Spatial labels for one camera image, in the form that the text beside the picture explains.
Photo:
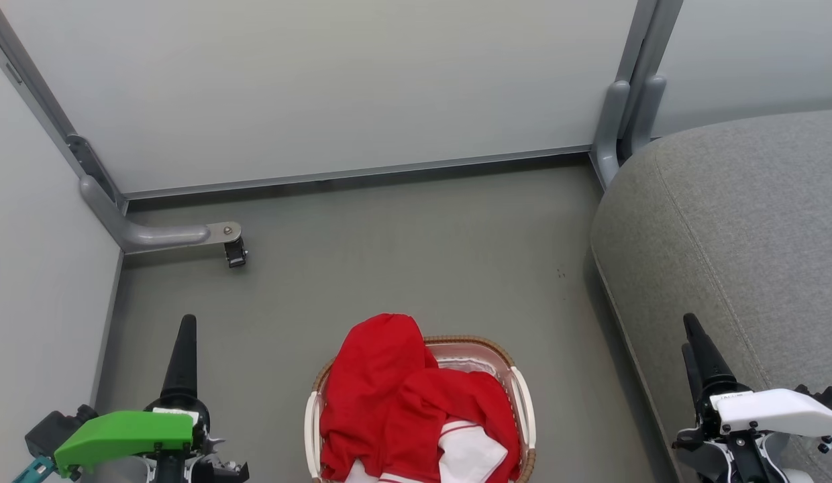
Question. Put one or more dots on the red and white jacket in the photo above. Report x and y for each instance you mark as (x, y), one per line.
(389, 392)

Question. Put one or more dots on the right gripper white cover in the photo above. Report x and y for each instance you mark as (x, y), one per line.
(771, 409)

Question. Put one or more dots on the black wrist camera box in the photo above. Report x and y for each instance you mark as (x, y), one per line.
(50, 431)

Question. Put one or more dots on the grey fabric sofa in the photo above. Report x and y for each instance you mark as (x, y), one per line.
(758, 235)

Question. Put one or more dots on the grey partition bottom rail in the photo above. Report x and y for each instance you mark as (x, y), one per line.
(355, 173)

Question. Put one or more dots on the black caster wheel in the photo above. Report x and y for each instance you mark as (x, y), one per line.
(235, 253)

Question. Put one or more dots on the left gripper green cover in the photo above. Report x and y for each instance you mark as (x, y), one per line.
(121, 433)

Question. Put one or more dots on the grey partition post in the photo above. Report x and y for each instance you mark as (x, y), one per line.
(647, 100)

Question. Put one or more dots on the grey partition post bracket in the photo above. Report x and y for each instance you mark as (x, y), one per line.
(610, 127)

